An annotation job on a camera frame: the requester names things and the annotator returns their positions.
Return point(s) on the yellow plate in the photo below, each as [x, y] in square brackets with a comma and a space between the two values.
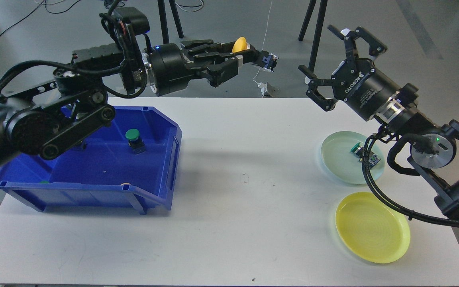
[371, 230]

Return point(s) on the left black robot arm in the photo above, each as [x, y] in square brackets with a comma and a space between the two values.
[124, 69]

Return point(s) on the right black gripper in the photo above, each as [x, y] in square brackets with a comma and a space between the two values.
[367, 89]

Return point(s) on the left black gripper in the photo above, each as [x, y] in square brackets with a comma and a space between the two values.
[171, 68]

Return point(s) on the light green plate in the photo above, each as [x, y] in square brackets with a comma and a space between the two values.
[337, 156]

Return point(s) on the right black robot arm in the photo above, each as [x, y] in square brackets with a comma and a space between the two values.
[420, 145]

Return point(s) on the blue plastic storage bin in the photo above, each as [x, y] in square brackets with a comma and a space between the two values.
[107, 173]

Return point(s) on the white plug adapter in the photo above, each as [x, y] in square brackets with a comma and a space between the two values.
[267, 90]

